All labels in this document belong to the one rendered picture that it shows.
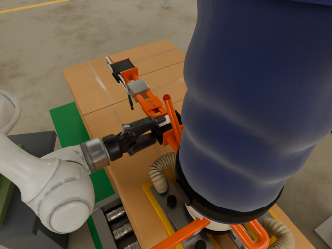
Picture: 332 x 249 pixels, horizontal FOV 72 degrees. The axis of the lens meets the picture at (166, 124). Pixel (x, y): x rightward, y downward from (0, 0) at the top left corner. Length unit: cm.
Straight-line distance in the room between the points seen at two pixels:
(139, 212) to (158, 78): 127
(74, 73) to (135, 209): 147
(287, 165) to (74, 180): 38
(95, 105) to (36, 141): 53
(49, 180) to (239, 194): 35
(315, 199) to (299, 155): 176
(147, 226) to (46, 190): 33
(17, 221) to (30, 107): 177
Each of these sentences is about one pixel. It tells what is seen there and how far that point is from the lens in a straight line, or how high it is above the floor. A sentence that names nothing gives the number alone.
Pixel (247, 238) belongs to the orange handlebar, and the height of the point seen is 111.
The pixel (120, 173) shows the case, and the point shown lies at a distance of 80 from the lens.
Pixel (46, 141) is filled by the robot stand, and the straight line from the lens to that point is 128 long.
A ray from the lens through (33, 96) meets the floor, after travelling 287.
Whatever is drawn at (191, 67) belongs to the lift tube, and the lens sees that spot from 28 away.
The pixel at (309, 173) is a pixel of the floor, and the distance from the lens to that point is 222.
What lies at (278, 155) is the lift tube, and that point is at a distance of 33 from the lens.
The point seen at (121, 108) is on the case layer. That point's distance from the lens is 161.
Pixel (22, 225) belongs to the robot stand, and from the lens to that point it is 110.
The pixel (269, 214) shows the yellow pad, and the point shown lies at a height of 100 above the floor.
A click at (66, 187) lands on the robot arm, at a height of 125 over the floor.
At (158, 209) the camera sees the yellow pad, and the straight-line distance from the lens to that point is 71.
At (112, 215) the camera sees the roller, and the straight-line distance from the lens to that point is 121.
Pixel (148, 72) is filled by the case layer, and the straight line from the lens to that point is 190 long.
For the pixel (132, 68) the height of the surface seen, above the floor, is 113.
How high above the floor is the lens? 166
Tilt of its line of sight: 49 degrees down
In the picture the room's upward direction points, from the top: straight up
